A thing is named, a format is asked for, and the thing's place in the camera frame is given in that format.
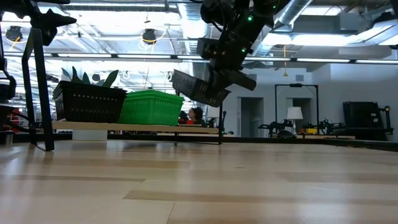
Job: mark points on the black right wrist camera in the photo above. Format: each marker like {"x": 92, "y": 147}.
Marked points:
{"x": 207, "y": 48}

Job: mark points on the wooden background table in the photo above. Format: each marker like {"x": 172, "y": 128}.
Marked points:
{"x": 335, "y": 137}

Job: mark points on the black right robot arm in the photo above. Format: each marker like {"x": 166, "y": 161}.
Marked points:
{"x": 224, "y": 12}

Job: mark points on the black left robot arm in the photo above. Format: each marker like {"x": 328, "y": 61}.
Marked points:
{"x": 12, "y": 7}

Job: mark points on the black metal background frame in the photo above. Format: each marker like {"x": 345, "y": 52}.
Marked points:
{"x": 295, "y": 85}

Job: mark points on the black background cart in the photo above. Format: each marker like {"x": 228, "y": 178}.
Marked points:
{"x": 360, "y": 118}

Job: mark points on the white shade table lamp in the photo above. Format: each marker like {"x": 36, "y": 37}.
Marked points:
{"x": 294, "y": 113}

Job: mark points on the artificial green plant white pot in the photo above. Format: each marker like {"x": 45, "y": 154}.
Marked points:
{"x": 111, "y": 80}

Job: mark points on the long ceiling light strip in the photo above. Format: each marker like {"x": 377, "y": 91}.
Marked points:
{"x": 323, "y": 60}
{"x": 186, "y": 57}
{"x": 143, "y": 56}
{"x": 373, "y": 61}
{"x": 267, "y": 59}
{"x": 84, "y": 55}

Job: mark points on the grey wall vent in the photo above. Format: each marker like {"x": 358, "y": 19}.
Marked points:
{"x": 299, "y": 77}

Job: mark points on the silver ceiling air duct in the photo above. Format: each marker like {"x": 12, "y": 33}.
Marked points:
{"x": 292, "y": 12}

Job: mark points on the black background robot arm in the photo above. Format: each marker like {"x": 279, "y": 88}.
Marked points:
{"x": 273, "y": 126}
{"x": 326, "y": 126}

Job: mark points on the person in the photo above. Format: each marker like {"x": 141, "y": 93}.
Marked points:
{"x": 183, "y": 117}
{"x": 197, "y": 115}

